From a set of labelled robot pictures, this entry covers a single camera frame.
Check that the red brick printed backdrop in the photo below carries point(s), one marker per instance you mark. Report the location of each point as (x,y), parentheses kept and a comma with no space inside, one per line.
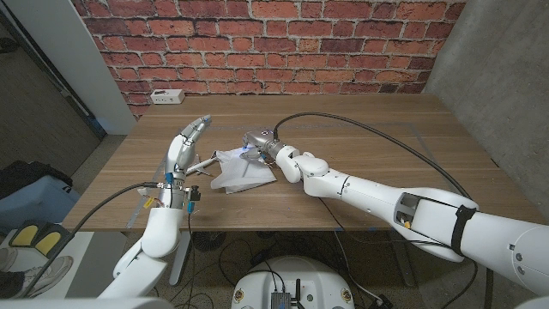
(274,43)

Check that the white handkerchief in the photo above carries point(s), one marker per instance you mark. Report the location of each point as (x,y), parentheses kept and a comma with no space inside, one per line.
(240,173)

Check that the yellow black foot pedal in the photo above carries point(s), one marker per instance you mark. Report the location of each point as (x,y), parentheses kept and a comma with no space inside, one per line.
(25,235)
(50,241)

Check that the grey table leg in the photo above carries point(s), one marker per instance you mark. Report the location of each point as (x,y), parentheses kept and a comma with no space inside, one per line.
(401,262)

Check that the blue storage box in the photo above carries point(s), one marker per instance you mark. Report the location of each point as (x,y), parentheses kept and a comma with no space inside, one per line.
(34,206)

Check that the white power strip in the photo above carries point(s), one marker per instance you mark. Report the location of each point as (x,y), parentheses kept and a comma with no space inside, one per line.
(167,96)

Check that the white toy plane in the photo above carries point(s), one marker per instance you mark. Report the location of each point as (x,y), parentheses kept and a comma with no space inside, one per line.
(201,165)

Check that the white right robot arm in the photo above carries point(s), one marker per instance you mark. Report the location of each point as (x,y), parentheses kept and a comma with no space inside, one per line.
(429,206)

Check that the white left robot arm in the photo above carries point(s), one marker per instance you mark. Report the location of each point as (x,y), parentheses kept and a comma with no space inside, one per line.
(154,244)

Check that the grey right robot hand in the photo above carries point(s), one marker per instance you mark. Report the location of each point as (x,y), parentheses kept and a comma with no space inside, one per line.
(257,139)

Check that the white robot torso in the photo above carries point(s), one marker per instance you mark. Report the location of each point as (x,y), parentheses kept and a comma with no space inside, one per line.
(296,274)

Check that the white table leg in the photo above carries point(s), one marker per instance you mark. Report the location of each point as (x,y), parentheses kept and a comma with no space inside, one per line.
(178,262)

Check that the black round fan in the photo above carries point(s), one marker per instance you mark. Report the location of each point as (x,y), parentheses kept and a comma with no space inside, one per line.
(210,241)

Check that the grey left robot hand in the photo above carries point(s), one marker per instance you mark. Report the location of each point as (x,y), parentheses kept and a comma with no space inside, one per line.
(184,148)

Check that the grey sneaker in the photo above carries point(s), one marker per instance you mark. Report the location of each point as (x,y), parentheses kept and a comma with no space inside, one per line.
(6,259)
(43,276)

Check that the black bag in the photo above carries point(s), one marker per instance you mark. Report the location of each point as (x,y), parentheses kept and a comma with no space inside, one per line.
(25,173)

